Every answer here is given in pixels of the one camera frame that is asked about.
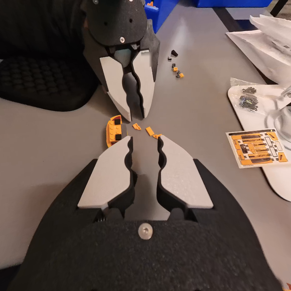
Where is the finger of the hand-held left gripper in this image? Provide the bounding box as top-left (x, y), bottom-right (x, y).
top-left (99, 56), bottom-right (133, 122)
top-left (131, 50), bottom-right (156, 119)

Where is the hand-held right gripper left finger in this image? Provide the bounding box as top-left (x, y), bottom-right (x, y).
top-left (77, 136), bottom-right (138, 210)

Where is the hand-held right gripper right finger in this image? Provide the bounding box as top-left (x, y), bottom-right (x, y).
top-left (156, 135), bottom-right (214, 210)

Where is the orange lego car front assembly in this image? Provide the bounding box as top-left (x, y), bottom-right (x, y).
top-left (106, 115), bottom-right (128, 148)

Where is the person's left forearm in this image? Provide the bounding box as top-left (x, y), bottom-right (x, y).
top-left (0, 0), bottom-right (91, 59)

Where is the blue storage bin with divider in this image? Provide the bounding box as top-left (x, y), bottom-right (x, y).
top-left (144, 0), bottom-right (180, 34)

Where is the orange black sticker sheet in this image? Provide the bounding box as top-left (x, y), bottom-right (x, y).
top-left (226, 128), bottom-right (289, 169)

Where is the white book stand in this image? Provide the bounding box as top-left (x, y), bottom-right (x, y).
top-left (227, 84), bottom-right (291, 203)

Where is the clear bag of dark parts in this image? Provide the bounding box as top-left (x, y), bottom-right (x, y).
top-left (230, 77), bottom-right (270, 114)

